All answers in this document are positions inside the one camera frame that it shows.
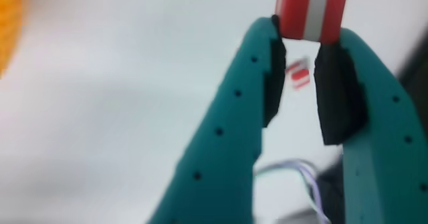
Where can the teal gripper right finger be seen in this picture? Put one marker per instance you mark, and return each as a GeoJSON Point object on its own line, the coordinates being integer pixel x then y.
{"type": "Point", "coordinates": [384, 157]}

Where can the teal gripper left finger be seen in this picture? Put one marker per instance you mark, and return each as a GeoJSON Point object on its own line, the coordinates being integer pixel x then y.
{"type": "Point", "coordinates": [220, 143]}

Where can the red white striped cube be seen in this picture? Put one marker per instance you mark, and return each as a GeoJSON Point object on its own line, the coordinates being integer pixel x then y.
{"type": "Point", "coordinates": [311, 10]}
{"type": "Point", "coordinates": [300, 74]}

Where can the orange honeycomb basket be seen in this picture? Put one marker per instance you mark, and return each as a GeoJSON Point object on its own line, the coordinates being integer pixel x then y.
{"type": "Point", "coordinates": [10, 23]}

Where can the large black object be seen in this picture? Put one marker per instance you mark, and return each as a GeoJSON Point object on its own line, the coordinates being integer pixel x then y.
{"type": "Point", "coordinates": [416, 70]}

